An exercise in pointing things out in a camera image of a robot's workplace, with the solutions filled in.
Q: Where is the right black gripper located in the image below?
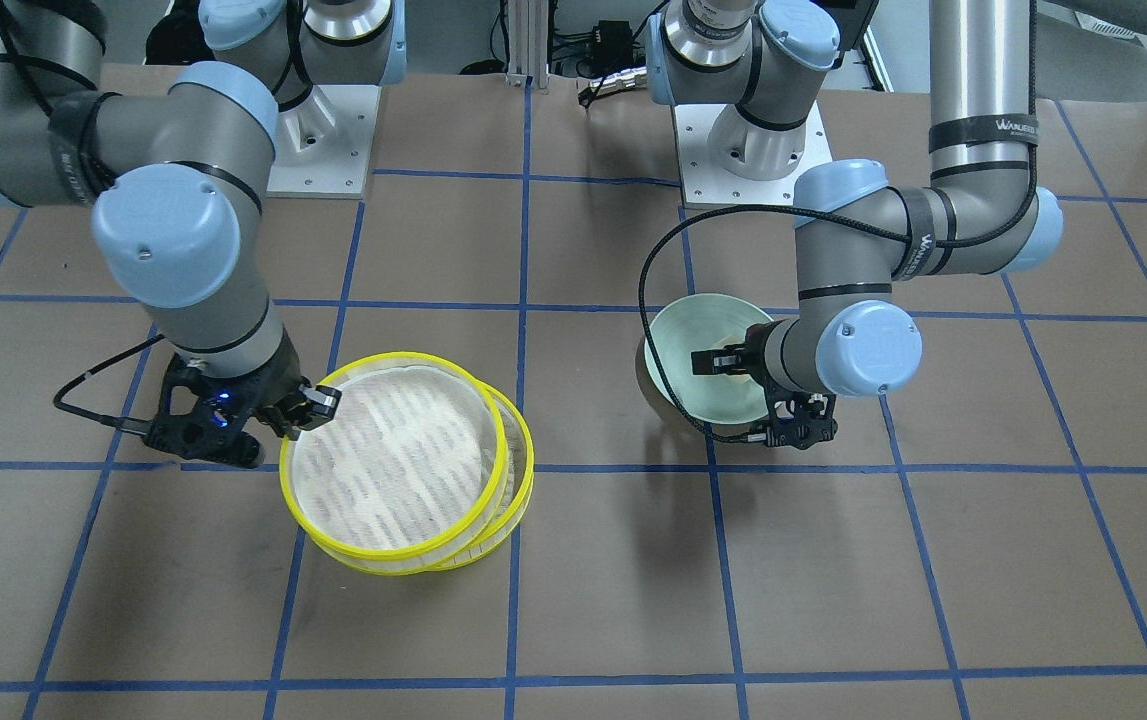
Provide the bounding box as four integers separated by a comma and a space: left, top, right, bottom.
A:
145, 334, 343, 469

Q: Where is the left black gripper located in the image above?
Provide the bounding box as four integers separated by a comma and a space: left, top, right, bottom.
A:
689, 322, 838, 449

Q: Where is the yellow steamer layer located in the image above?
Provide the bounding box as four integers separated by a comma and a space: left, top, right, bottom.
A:
430, 384, 535, 571
279, 352, 510, 577

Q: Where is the white steamed bun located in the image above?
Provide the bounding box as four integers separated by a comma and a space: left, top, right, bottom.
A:
721, 366, 751, 382

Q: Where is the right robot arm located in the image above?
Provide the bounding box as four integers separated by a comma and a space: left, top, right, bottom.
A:
0, 1, 407, 468

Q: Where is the light green plate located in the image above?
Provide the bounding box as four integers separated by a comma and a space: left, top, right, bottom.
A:
643, 294, 779, 426

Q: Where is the black power brick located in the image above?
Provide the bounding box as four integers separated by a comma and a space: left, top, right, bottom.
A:
587, 19, 635, 77

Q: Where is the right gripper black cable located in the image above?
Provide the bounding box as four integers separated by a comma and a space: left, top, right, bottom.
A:
53, 335, 166, 433

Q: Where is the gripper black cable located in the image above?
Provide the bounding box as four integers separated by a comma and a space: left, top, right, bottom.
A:
53, 335, 166, 433
638, 0, 1039, 445

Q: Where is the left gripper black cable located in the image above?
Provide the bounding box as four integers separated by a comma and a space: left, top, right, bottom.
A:
638, 0, 1039, 445

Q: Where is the aluminium frame post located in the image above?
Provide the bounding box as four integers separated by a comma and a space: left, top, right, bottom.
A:
504, 0, 553, 94

